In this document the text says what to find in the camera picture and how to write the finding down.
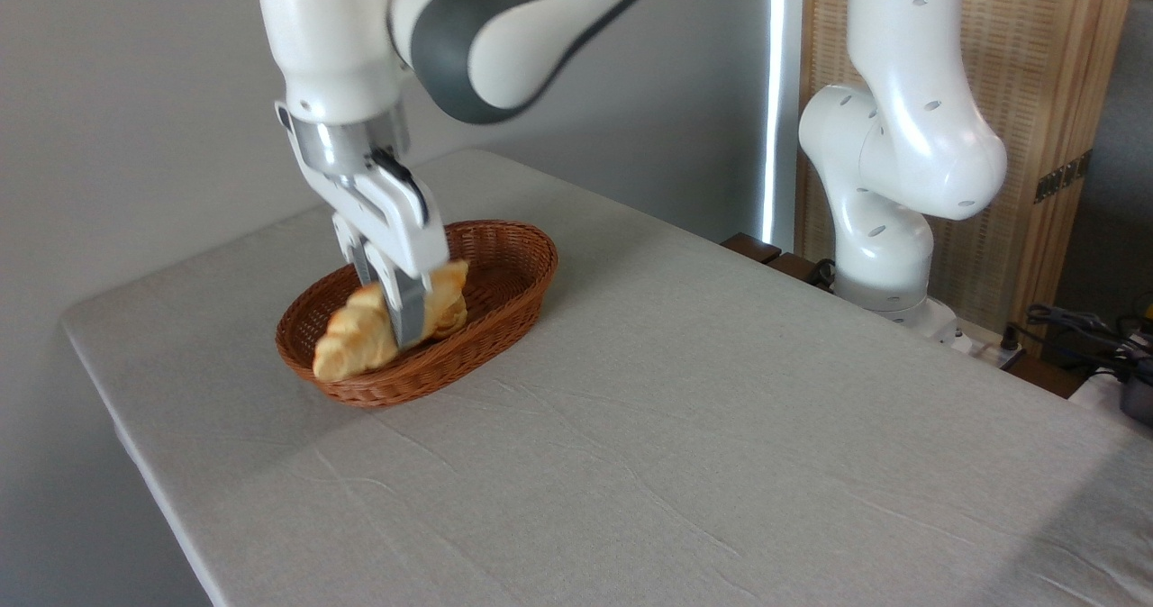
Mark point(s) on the wooden folding screen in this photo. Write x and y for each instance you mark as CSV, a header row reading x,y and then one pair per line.
x,y
1045,67

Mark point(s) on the brown wicker oval basket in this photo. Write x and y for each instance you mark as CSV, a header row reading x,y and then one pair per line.
x,y
504,274

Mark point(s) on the dark metal screen hinge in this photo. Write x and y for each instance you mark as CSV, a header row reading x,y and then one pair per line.
x,y
1063,176

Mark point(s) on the white power strip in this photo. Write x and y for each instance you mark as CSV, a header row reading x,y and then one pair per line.
x,y
977,341

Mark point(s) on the grey tablecloth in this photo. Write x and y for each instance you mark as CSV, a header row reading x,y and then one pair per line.
x,y
721,427

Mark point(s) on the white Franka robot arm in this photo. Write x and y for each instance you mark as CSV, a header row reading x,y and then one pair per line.
x,y
905,139

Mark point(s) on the long braided bread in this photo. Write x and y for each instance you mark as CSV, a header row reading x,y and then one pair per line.
x,y
360,337

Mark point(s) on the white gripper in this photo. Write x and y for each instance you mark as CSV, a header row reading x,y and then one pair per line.
x,y
405,224

